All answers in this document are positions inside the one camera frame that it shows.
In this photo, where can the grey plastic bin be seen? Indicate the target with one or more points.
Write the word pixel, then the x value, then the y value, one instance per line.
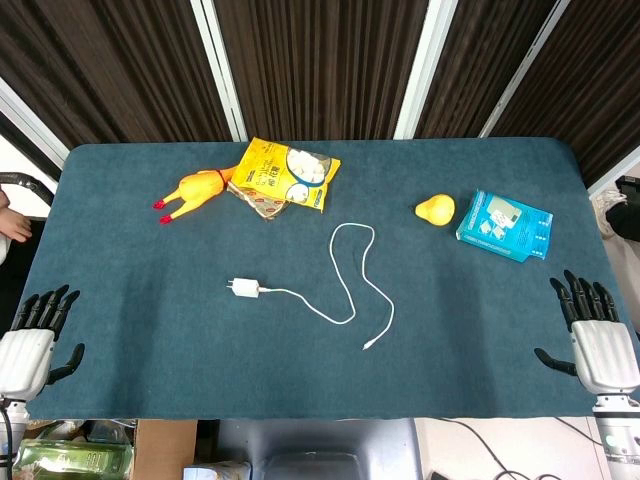
pixel 320 445

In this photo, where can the green printed package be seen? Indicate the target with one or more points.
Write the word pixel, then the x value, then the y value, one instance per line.
pixel 75 460

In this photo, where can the white crumpled cloth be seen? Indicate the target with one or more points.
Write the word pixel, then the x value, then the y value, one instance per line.
pixel 607 205

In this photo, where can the bystander bare skin limb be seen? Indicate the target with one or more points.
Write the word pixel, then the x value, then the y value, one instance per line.
pixel 15 225

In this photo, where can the yellow rubber chicken toy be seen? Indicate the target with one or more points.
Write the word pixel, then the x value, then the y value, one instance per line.
pixel 200 187

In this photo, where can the white charger plug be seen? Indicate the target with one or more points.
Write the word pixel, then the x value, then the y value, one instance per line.
pixel 246 288

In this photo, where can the brown and silver snack packet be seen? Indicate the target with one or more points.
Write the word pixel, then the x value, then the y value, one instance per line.
pixel 265 206

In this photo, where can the yellow marshmallow bag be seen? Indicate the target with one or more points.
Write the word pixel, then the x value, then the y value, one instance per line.
pixel 260 170

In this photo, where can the blue cardboard product box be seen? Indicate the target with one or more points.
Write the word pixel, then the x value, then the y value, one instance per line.
pixel 505 225

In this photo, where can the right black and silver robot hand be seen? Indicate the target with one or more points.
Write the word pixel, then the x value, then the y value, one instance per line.
pixel 602 355

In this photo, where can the yellow pear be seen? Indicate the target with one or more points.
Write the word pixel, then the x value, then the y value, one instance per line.
pixel 440 210

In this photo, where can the brown cardboard box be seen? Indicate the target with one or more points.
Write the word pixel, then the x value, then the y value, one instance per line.
pixel 165 450

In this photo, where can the black bag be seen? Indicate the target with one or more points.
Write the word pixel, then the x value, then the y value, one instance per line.
pixel 625 215

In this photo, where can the black curved chair armrest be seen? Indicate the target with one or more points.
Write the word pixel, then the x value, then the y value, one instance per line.
pixel 30 184

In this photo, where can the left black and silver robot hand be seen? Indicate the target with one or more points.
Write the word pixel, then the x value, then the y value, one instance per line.
pixel 25 357

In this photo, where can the teal felt table cloth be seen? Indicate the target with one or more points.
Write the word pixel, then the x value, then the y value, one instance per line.
pixel 150 300

